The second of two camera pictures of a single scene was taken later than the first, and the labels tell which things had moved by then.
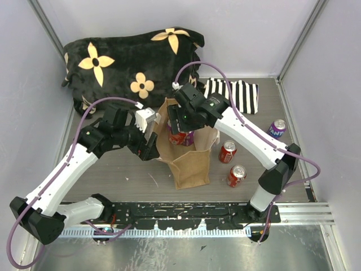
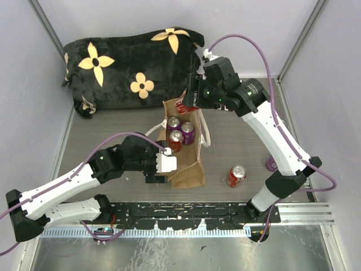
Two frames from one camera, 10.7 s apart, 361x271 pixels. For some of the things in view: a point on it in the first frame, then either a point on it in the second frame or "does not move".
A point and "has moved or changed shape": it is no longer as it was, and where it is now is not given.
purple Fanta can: (189, 140) does not move
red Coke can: (238, 173) does not move
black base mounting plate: (184, 216) does not move
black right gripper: (175, 111) to (196, 82)
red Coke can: (178, 139) has moved or changed shape
